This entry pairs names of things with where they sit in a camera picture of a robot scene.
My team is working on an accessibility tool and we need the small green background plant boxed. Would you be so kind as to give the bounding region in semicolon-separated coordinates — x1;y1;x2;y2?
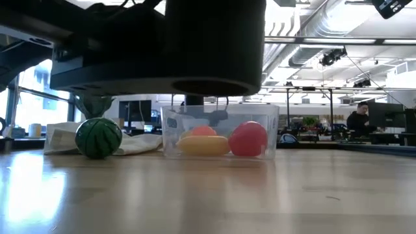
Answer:
302;116;318;131

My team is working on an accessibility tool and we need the blue and white bag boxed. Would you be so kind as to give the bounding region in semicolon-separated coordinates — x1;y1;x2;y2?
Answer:
279;133;298;144

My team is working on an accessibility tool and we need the white cylindrical cup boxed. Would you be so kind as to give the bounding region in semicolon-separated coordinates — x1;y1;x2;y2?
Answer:
28;123;42;139

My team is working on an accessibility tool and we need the red toy apple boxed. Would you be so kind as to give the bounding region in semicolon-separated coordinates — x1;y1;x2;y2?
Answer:
227;120;268;157

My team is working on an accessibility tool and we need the white plaid kitchen towel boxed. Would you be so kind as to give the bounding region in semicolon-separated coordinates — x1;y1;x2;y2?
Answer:
44;122;163;156

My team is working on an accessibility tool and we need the yellow toy lemon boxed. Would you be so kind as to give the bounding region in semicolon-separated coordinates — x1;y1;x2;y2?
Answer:
177;135;231;157

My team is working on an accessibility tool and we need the person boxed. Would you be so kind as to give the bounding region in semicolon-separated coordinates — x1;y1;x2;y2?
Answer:
346;101;371;139

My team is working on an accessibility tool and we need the silver air duct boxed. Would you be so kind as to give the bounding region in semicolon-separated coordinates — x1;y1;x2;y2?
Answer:
265;0;378;68

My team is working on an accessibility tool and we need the orange ribbed toy fruit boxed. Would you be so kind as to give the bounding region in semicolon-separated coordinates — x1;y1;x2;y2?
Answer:
190;125;218;137

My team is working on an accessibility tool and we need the linear ceiling light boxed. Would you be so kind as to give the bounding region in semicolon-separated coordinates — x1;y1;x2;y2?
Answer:
265;36;406;46

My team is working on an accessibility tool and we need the black ceiling spotlight cluster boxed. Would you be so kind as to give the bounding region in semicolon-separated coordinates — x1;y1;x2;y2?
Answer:
319;47;348;68

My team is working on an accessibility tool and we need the tall black frame stand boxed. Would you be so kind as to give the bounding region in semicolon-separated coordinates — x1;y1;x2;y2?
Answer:
285;86;335;141

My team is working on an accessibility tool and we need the snake plant in white pot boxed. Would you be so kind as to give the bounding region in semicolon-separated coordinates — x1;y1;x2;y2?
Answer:
73;94;114;120

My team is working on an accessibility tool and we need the large dark monitor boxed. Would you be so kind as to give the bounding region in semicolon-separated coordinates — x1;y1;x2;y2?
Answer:
368;101;406;131

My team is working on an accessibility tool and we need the clear plastic container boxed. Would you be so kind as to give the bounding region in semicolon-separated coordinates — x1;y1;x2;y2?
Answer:
161;103;280;161

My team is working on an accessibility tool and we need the green striped toy watermelon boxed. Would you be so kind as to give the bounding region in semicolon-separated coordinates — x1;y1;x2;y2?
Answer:
74;117;124;160

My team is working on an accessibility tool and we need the small black monitor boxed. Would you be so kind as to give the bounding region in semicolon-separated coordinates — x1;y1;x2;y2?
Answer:
118;99;153;123

